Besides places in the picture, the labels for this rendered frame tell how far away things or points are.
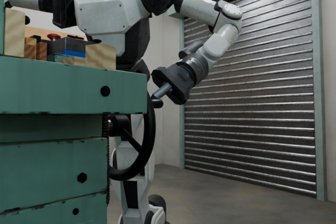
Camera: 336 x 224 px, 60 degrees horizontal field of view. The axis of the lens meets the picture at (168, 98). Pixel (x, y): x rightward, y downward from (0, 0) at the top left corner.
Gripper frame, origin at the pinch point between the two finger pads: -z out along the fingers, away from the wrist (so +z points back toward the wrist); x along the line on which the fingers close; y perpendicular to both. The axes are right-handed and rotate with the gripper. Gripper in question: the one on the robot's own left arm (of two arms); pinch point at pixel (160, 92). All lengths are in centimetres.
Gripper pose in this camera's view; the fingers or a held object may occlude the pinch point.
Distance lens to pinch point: 77.8
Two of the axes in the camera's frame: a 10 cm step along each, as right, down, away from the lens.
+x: -7.0, -7.0, 1.5
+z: 6.1, -4.7, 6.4
